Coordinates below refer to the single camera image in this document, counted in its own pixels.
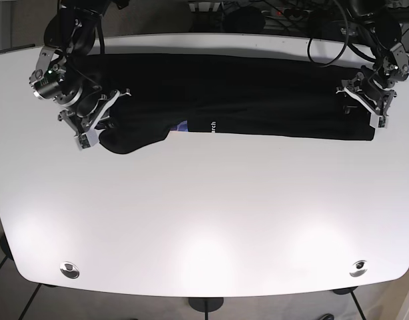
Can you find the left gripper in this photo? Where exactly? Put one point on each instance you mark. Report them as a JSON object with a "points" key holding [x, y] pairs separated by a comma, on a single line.
{"points": [[376, 98]]}

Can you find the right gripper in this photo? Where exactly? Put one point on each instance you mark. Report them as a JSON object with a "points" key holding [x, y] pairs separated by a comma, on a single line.
{"points": [[90, 113]]}

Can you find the black printed T-shirt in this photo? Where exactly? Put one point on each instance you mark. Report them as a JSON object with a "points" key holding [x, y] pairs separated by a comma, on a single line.
{"points": [[223, 94]]}

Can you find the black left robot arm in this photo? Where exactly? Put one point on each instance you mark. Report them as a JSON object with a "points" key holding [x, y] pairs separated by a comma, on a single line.
{"points": [[372, 33]]}

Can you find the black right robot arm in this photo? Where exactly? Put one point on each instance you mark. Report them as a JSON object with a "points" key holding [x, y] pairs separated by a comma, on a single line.
{"points": [[70, 34]]}

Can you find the left chrome table grommet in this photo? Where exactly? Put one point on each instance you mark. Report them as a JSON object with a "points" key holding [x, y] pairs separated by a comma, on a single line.
{"points": [[69, 270]]}

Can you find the chrome table grommet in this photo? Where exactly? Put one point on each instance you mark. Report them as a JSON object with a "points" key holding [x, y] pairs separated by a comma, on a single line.
{"points": [[358, 268], [69, 270]]}

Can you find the right chrome table grommet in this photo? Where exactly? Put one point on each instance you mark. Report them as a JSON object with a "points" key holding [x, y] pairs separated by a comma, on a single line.
{"points": [[358, 268]]}

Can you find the grey sneaker shoe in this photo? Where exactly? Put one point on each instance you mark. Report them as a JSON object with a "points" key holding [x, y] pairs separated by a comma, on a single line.
{"points": [[327, 316]]}

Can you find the front black table foot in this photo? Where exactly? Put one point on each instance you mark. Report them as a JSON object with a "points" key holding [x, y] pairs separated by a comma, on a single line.
{"points": [[202, 305]]}

